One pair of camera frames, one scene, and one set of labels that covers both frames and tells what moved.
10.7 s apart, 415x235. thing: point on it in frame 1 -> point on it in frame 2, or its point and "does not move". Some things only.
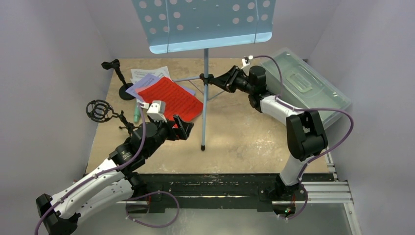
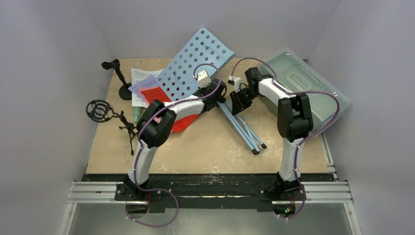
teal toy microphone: (136, 117) does not move
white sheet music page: (160, 72) does not move
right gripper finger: (221, 81) -> (238, 106)
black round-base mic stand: (124, 94) does not move
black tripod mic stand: (100, 111) does not move
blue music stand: (173, 26) -> (206, 53)
